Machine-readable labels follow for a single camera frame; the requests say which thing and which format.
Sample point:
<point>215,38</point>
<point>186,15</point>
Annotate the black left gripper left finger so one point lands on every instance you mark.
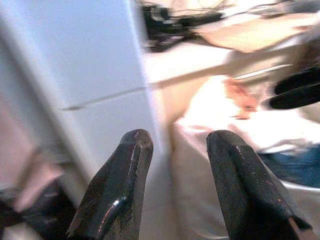
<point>117,180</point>

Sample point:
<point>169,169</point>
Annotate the dark object by floor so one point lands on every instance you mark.
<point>42,210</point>

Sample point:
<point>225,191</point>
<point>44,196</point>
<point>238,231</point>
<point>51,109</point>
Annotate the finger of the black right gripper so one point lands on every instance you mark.
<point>297,100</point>
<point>300,81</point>

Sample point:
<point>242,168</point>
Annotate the white cloth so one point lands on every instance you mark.
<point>265,130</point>

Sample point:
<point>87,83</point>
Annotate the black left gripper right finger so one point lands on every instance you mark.
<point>240,185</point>

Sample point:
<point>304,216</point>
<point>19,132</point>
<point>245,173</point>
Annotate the blue jeans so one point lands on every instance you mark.
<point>297,165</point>

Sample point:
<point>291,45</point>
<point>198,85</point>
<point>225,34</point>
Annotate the pink patterned cloth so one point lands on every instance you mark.
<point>243,97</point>

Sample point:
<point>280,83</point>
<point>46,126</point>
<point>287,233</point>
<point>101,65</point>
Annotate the white laundry basket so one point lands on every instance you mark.
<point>195,180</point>

